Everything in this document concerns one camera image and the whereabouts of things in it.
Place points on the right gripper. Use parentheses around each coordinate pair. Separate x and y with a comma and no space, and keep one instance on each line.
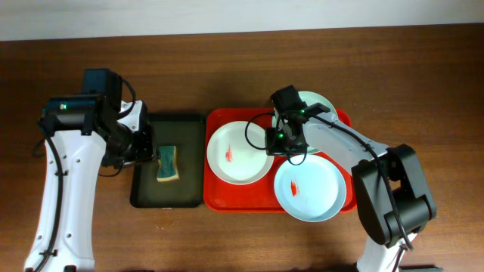
(272,141)

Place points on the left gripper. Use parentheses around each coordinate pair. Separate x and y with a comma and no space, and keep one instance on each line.
(147,146)

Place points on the green yellow sponge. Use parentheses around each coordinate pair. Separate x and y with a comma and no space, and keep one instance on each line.
(168,169)

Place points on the light blue plate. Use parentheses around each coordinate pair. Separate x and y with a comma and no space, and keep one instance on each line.
(310,188)

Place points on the white plate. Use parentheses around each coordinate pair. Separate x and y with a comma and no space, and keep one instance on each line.
(232,159)

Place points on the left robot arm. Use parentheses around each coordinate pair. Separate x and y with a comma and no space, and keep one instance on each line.
(83,133)

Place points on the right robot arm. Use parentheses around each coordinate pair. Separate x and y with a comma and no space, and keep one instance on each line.
(393,198)

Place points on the black plastic tray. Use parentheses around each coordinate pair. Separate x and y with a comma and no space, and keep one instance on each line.
(187,133)

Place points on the red plastic tray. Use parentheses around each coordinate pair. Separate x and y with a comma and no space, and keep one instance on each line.
(258,197)

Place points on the pale green plate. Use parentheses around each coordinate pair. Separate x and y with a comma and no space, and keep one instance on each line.
(312,98)

